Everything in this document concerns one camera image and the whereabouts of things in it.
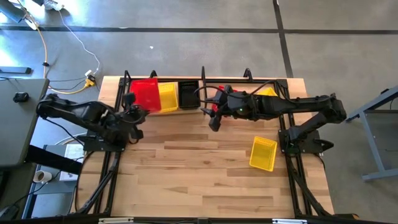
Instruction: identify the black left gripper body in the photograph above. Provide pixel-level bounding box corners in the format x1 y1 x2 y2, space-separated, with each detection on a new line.
118 105 147 128

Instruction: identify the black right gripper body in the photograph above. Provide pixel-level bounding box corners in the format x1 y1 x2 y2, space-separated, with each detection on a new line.
217 91 242 121

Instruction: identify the red plastic mesh basket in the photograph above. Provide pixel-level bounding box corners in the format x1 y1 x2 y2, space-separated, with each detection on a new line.
129 77 162 113
211 84 239 113

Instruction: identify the yellow plastic mesh basket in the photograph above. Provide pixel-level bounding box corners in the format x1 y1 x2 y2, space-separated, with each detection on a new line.
257 87 279 97
157 82 180 113
249 136 278 172

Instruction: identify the white paper sheet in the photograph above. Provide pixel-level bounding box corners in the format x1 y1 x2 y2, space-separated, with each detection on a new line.
63 143 85 163
58 169 75 182

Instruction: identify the black table beam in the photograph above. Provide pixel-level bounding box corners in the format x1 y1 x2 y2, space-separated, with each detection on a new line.
24 144 83 175

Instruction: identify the white paper cup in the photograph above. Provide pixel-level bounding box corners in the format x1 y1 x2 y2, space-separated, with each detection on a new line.
32 170 53 184

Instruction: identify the small black device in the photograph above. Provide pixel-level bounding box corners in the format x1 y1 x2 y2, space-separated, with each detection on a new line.
12 91 30 103

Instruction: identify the grey side table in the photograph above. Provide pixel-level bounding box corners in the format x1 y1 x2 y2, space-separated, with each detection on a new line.
0 77 50 169

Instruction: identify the black flat bar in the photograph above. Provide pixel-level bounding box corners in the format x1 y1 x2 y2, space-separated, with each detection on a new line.
0 66 33 75

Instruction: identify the white crumpled object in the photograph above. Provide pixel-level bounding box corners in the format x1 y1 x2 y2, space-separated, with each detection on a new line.
40 0 65 12

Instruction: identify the grey metal stand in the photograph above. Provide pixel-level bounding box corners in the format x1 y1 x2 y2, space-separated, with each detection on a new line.
0 1 40 30

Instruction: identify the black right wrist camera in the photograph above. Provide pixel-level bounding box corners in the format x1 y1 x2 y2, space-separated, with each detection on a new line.
208 116 223 133

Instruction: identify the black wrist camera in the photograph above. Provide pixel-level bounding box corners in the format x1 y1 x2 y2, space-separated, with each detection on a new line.
208 116 223 133
130 128 145 141

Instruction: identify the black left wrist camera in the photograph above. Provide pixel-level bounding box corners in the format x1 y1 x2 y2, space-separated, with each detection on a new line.
130 128 145 141

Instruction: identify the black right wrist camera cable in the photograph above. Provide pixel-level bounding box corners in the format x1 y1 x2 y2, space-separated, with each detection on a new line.
193 79 280 105

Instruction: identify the black metal shelf end frame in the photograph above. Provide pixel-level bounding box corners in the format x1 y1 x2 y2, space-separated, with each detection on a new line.
201 65 209 117
123 70 134 94

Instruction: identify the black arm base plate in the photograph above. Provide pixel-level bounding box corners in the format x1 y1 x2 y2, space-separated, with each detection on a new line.
83 133 129 152
278 129 335 156

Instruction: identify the yellow cable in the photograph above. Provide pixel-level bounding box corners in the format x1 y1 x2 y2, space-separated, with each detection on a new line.
17 0 91 95

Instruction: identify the white cable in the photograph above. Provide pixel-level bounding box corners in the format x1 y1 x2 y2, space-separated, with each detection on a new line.
55 7 101 75

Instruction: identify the silver metal bracket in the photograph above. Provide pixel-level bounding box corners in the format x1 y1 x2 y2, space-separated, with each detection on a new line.
98 217 134 223
272 218 308 224

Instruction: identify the blue-grey metal table frame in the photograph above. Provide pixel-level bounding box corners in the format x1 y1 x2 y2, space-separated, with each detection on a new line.
341 85 398 184

